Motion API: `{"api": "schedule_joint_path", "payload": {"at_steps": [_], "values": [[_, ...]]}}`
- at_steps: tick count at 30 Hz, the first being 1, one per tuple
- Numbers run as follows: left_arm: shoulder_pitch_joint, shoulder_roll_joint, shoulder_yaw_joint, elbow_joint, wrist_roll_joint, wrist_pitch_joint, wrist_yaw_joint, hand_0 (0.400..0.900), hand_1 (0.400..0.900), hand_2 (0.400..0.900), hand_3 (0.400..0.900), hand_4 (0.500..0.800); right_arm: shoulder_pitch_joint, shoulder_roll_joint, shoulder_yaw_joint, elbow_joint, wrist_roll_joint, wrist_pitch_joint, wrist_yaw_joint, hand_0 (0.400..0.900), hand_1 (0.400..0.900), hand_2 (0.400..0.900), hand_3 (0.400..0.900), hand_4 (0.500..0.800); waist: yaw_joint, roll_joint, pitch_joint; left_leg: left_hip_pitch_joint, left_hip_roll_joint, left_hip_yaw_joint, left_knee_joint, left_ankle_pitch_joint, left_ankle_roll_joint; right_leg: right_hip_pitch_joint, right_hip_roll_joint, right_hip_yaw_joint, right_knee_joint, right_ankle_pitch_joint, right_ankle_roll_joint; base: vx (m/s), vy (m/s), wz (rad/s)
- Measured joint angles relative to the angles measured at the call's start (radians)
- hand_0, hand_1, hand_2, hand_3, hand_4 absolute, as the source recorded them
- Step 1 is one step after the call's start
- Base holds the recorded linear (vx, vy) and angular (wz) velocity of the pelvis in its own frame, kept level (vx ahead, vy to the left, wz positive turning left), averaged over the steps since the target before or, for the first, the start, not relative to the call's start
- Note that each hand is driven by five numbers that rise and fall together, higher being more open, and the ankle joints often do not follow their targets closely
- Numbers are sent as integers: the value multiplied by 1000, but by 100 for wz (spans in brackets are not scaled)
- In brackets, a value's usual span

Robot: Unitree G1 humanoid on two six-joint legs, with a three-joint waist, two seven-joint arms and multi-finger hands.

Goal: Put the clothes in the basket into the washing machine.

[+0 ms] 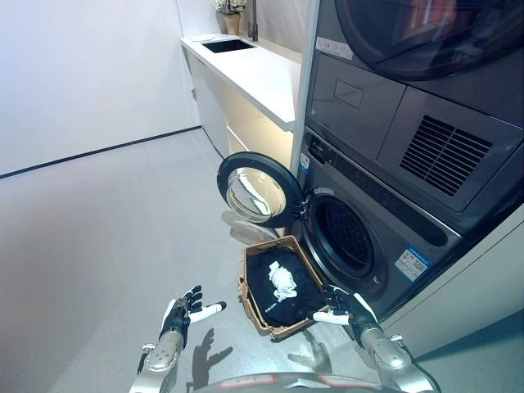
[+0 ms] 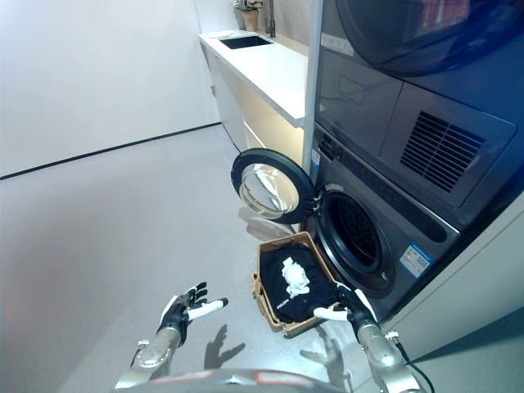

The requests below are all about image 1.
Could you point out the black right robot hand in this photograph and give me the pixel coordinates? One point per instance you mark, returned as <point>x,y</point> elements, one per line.
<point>357,311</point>

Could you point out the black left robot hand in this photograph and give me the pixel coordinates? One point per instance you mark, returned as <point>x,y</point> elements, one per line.
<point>177,317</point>

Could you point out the woven wicker laundry basket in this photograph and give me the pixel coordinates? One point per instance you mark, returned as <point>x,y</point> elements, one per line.
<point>250,299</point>

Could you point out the white cloth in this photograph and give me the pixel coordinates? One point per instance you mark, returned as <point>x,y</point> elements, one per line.
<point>282,280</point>

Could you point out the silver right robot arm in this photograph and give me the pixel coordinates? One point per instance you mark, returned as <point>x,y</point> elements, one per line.
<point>389,352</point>

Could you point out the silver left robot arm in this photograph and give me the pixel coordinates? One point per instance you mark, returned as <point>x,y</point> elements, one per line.
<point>163,356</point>

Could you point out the grey front-load washing machine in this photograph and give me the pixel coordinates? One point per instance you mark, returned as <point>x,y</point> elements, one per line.
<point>393,221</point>

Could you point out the round glass washing machine door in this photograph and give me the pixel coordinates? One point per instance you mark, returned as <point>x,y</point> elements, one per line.
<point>229,172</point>

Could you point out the energy label sticker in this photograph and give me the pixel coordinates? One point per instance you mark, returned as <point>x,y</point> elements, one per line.
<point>412,264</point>

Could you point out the black garment with white print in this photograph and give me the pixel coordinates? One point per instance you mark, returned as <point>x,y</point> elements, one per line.
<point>262,286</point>

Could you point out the grey robot torso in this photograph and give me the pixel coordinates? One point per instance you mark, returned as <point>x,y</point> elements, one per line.
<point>286,384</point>

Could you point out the small blue sticker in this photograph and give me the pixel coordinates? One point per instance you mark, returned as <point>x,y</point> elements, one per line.
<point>304,163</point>

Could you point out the grey stacked dryer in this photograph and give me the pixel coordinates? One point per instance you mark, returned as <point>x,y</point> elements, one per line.
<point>368,94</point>

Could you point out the white vertical side panel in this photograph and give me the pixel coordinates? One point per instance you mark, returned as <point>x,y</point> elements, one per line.
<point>305,82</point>

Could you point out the white counter cabinet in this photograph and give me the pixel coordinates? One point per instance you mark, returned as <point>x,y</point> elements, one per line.
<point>249,78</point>

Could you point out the white label strip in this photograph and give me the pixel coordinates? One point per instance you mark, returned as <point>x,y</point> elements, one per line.
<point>335,47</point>

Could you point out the black rectangular sink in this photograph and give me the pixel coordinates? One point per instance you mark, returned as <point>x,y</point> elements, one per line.
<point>228,45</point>

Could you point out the beige plant pot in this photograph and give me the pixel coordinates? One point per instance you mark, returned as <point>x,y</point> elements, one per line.
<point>232,23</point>

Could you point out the dark tall faucet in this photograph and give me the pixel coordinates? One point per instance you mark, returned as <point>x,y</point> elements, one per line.
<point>252,20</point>

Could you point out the white flowering plant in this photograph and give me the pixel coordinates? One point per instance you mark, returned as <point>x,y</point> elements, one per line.
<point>227,6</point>

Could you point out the white appliance enclosure panel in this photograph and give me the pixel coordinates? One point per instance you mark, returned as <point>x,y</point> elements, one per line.
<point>471,294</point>

